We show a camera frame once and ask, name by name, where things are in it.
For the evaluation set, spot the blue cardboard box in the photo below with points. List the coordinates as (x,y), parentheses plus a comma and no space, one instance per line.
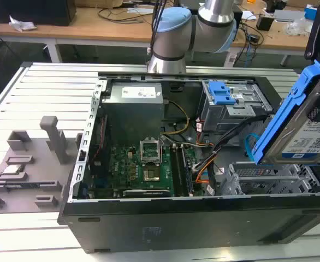
(311,11)

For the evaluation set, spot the CPU socket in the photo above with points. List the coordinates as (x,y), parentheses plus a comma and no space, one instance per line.
(151,174)

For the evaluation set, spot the black RAM slot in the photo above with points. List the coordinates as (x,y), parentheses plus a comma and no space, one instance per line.
(177,169)
(186,169)

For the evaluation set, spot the hard disk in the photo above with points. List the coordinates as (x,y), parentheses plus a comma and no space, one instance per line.
(288,131)

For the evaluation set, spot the grey parts rack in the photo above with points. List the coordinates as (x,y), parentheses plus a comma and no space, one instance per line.
(37,174)

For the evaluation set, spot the black computer box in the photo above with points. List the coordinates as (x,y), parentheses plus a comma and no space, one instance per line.
(29,11)

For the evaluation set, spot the small black box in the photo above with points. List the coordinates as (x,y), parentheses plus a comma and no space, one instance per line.
(264,23)

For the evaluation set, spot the green motherboard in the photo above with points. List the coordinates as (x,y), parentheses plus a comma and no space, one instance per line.
(121,166)

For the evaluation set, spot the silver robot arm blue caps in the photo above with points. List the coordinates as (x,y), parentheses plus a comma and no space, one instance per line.
(171,41)

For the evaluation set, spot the grey power supply unit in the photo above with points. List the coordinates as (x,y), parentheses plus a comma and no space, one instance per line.
(134,109)

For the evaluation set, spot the white crumpled paper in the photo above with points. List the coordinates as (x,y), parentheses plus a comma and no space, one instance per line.
(22,25)

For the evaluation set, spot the metal drive cage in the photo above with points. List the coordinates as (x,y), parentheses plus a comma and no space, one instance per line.
(231,114)

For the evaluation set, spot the wooden desk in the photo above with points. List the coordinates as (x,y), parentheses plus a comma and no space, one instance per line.
(94,31)

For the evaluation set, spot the black expansion slot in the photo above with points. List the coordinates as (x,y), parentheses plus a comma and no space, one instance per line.
(146,193)

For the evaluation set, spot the black open PC case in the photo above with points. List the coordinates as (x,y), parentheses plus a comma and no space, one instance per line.
(176,226)

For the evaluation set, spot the blue plastic cage latch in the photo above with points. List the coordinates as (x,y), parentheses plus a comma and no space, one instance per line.
(220,94)

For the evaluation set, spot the silver CPU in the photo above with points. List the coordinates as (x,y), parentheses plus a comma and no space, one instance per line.
(12,169)

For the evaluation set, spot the metal disk bay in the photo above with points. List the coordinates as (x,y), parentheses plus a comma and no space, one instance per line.
(269,180)

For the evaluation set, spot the clear plastic bag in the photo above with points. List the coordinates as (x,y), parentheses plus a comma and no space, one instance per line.
(299,27)

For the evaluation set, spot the grey flat device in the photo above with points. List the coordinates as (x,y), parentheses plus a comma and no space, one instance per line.
(289,15)

